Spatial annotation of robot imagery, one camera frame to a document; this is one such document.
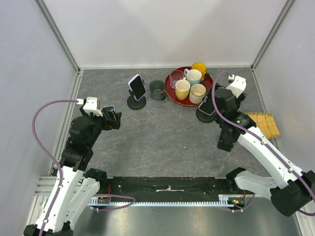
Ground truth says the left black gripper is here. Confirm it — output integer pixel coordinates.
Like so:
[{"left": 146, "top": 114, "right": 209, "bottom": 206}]
[{"left": 81, "top": 106, "right": 122, "bottom": 147}]

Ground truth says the blue case phone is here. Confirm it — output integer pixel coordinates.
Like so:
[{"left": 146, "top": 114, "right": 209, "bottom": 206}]
[{"left": 101, "top": 106, "right": 115, "bottom": 117}]

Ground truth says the cream case phone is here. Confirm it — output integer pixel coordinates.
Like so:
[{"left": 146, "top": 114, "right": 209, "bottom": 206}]
[{"left": 198, "top": 98, "right": 216, "bottom": 116}]

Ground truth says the black phone stand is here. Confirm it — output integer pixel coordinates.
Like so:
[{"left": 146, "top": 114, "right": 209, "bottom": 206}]
[
  {"left": 196, "top": 109, "right": 217, "bottom": 123},
  {"left": 127, "top": 89, "right": 146, "bottom": 110}
]

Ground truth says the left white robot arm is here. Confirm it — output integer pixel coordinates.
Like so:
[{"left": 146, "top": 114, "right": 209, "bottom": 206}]
[{"left": 23, "top": 106, "right": 122, "bottom": 236}]

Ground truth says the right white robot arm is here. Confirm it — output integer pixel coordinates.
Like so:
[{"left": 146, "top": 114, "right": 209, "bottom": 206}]
[{"left": 211, "top": 88, "right": 315, "bottom": 216}]

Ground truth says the purple case phone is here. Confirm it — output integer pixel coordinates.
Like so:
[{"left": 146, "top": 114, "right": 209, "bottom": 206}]
[{"left": 128, "top": 74, "right": 146, "bottom": 101}]

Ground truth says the woven bamboo mat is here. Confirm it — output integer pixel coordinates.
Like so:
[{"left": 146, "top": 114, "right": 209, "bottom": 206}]
[{"left": 246, "top": 112, "right": 281, "bottom": 139}]

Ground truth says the beige ceramic cup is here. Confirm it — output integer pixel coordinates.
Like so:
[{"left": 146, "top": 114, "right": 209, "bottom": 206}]
[{"left": 189, "top": 84, "right": 206, "bottom": 104}]

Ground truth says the light blue mug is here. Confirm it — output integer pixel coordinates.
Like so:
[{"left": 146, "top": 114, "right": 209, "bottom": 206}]
[{"left": 184, "top": 69, "right": 202, "bottom": 86}]

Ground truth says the orange yellow mug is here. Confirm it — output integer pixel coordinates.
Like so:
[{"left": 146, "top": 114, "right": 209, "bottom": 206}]
[{"left": 191, "top": 62, "right": 207, "bottom": 81}]

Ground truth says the dark green mug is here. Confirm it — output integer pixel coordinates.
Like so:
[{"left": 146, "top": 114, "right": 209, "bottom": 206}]
[{"left": 149, "top": 80, "right": 166, "bottom": 101}]

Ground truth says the pale yellow cup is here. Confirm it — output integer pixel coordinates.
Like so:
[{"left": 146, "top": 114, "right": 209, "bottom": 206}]
[{"left": 175, "top": 77, "right": 190, "bottom": 100}]

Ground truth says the clear glass cup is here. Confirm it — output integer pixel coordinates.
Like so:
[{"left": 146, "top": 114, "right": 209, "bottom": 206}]
[{"left": 169, "top": 69, "right": 184, "bottom": 89}]

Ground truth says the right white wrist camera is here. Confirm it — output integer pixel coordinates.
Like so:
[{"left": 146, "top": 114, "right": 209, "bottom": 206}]
[{"left": 226, "top": 74, "right": 247, "bottom": 98}]

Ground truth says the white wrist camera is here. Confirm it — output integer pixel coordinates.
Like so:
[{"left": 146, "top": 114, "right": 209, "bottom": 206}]
[
  {"left": 226, "top": 74, "right": 247, "bottom": 98},
  {"left": 76, "top": 97, "right": 103, "bottom": 117}
]

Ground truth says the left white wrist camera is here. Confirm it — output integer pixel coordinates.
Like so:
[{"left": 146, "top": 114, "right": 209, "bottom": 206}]
[{"left": 76, "top": 97, "right": 103, "bottom": 117}]

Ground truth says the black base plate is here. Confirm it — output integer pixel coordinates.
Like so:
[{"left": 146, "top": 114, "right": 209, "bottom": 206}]
[{"left": 97, "top": 177, "right": 243, "bottom": 202}]

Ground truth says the slotted cable duct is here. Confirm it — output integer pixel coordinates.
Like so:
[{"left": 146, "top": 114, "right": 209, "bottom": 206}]
[{"left": 87, "top": 195, "right": 246, "bottom": 207}]

